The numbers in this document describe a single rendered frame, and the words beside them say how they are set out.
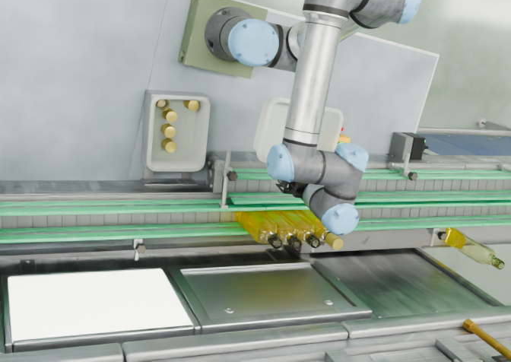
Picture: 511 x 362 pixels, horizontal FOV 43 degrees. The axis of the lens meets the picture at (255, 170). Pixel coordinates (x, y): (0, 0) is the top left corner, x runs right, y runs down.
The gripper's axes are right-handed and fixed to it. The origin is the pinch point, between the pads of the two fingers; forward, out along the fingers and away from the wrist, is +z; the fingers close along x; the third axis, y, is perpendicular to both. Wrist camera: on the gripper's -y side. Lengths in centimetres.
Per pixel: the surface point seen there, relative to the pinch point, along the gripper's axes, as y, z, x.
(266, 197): -4.3, 16.2, 17.8
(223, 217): 5.9, 19.7, 27.1
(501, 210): -101, 21, 15
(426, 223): -63, 13, 20
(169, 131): 25.5, 28.8, 5.5
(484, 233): -96, 20, 25
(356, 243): -43, 19, 32
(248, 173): 3.0, 17.5, 11.3
